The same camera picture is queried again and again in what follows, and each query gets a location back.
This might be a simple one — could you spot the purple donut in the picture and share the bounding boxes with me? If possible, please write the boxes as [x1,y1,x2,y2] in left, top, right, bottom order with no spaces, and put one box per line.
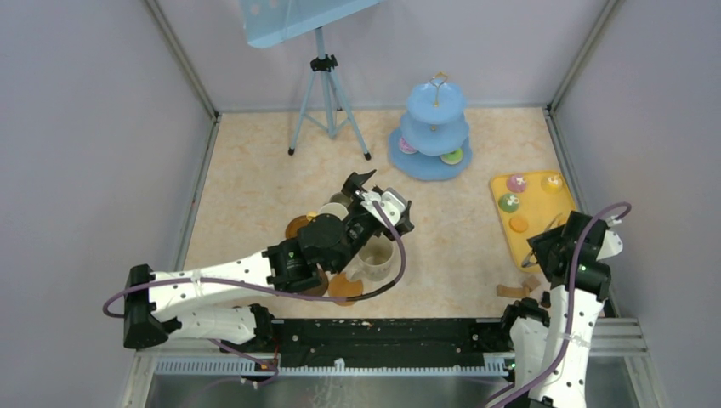
[398,137,417,155]

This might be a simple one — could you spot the green donut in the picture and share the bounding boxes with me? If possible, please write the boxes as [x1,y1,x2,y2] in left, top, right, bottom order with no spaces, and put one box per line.
[440,148,464,166]

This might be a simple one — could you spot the metal tongs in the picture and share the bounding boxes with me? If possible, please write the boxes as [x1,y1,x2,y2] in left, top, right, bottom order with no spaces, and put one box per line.
[521,212,563,268]

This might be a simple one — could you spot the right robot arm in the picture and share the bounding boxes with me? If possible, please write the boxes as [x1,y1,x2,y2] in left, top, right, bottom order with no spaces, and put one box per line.
[487,211,620,407]

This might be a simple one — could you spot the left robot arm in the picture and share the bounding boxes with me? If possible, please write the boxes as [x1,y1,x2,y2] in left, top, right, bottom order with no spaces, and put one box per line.
[113,173,414,352]

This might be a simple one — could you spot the small olive cup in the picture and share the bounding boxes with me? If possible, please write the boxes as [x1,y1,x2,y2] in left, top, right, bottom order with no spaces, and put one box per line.
[328,192,352,207]

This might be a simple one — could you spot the yellow mug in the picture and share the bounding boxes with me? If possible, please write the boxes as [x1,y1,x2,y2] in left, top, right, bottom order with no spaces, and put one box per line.
[305,202,349,221]

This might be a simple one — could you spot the large cream mug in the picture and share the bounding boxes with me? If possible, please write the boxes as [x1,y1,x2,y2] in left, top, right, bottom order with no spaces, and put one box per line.
[344,236,395,282]

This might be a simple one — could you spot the brown wooden blocks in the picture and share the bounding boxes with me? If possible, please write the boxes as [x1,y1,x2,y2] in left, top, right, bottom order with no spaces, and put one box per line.
[496,275,541,299]

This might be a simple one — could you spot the orange biscuit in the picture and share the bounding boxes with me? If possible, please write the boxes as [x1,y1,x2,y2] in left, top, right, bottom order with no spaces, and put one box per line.
[508,215,529,234]

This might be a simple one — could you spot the yellow serving tray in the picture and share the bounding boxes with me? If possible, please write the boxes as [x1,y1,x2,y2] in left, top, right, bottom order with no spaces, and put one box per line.
[489,171,576,274]

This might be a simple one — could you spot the small black block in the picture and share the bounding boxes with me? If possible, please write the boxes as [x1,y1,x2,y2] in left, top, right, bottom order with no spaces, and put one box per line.
[540,291,552,309]

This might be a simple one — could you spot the orange-brown coaster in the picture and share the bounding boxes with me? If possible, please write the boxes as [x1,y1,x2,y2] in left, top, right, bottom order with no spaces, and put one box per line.
[327,273,364,298]

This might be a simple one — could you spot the yellow cupcake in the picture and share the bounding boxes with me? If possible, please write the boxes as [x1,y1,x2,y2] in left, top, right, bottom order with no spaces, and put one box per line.
[541,173,565,194]

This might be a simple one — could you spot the green cupcake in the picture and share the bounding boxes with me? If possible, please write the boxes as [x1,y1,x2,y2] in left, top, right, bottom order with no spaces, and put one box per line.
[497,193,520,213]

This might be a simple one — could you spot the brown coaster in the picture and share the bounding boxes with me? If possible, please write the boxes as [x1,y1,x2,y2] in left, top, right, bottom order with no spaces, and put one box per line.
[285,215,310,239]

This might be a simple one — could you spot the pink cupcake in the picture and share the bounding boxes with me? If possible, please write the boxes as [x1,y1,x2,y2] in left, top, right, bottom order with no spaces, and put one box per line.
[506,173,527,194]

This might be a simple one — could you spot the blue tripod stand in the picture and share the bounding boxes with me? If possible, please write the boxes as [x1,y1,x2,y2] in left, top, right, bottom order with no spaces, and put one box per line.
[287,26,372,161]

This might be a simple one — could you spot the blue three-tier cake stand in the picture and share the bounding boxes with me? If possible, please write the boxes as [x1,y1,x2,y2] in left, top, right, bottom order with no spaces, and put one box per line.
[389,71,473,181]

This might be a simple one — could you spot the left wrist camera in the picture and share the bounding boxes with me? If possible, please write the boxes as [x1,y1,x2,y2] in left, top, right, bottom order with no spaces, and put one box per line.
[360,188,410,226]

